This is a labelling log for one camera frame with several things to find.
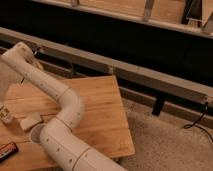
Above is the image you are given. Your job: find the beige block gripper finger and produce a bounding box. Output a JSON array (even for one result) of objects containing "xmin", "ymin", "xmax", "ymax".
[{"xmin": 20, "ymin": 113, "xmax": 42, "ymax": 131}]

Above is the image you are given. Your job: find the grey ceramic bowl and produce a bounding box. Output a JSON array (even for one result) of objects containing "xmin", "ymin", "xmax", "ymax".
[{"xmin": 29, "ymin": 123, "xmax": 46, "ymax": 144}]

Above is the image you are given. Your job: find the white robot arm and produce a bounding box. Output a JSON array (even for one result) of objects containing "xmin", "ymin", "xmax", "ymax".
[{"xmin": 0, "ymin": 42, "xmax": 127, "ymax": 171}]

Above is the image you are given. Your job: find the black red battery pack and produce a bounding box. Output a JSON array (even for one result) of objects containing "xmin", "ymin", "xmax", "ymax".
[{"xmin": 0, "ymin": 142, "xmax": 19, "ymax": 163}]

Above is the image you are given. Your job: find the beige carpet mat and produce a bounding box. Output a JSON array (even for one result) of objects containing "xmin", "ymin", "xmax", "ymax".
[{"xmin": 121, "ymin": 99, "xmax": 213, "ymax": 171}]

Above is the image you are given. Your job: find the black rail bracket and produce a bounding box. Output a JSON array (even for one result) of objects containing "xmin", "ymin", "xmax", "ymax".
[{"xmin": 152, "ymin": 95, "xmax": 165, "ymax": 116}]

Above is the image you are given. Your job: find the grey metal frame rail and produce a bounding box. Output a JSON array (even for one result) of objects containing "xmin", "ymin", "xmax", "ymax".
[{"xmin": 0, "ymin": 27, "xmax": 213, "ymax": 107}]

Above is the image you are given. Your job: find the black power cable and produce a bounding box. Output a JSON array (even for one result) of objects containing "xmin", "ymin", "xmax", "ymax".
[{"xmin": 183, "ymin": 101, "xmax": 213, "ymax": 144}]

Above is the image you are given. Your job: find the upper wooden shelf frame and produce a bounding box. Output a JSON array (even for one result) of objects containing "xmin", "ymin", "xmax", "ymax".
[{"xmin": 33, "ymin": 0, "xmax": 213, "ymax": 39}]

